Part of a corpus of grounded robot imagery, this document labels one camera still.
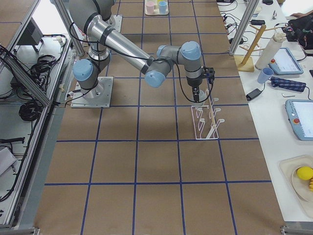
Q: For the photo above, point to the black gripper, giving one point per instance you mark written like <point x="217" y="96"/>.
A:
<point x="193" y="82"/>

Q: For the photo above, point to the grey white plastic cup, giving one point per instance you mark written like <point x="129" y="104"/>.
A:
<point x="202" y="98"/>

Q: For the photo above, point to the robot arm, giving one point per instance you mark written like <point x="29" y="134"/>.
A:
<point x="92" y="16"/>

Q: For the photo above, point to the blue cup on side table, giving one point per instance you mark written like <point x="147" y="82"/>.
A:
<point x="265" y="74"/>

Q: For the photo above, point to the blue plastic cup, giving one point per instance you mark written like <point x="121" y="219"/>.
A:
<point x="162" y="5"/>

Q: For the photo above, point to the pink plastic cup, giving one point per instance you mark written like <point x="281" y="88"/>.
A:
<point x="150" y="7"/>

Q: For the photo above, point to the wooden mug tree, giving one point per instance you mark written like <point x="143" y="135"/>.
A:
<point x="245" y="63"/>

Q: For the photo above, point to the black power adapter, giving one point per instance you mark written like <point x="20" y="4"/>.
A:
<point x="253" y="94"/>

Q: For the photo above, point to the blue teach pendant far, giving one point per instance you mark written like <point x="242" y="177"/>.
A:
<point x="284" y="63"/>

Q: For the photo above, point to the blue teach pendant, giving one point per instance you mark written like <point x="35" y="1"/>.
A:
<point x="284" y="63"/>
<point x="300" y="115"/>

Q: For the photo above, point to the cream plastic tray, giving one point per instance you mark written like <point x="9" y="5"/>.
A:
<point x="156" y="9"/>

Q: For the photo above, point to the blue teach pendant near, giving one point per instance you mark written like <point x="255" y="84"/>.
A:
<point x="300" y="115"/>

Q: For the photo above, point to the cream tray on side table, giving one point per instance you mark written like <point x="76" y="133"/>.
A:
<point x="300" y="187"/>

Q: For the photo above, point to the yellow lemon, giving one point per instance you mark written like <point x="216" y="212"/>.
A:
<point x="304" y="173"/>

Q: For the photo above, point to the white wire cup rack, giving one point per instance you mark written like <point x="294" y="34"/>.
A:
<point x="204" y="120"/>

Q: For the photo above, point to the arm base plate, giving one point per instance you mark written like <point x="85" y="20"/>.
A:
<point x="99" y="97"/>
<point x="115" y="21"/>

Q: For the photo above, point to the aluminium frame post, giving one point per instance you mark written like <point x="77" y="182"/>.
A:
<point x="252" y="4"/>

